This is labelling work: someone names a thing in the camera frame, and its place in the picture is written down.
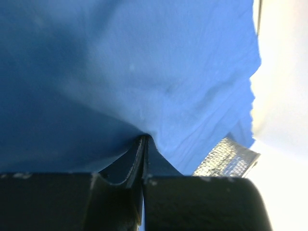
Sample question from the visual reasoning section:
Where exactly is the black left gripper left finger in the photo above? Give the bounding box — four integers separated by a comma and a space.
0, 137, 146, 231

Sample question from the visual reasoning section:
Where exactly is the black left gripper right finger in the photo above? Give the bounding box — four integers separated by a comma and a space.
142, 137, 272, 231

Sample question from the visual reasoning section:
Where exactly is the steel mesh instrument tray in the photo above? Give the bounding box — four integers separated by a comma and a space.
193, 138, 260, 178

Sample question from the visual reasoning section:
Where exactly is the blue surgical cloth wrap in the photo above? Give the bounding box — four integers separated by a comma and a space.
0, 0, 260, 174

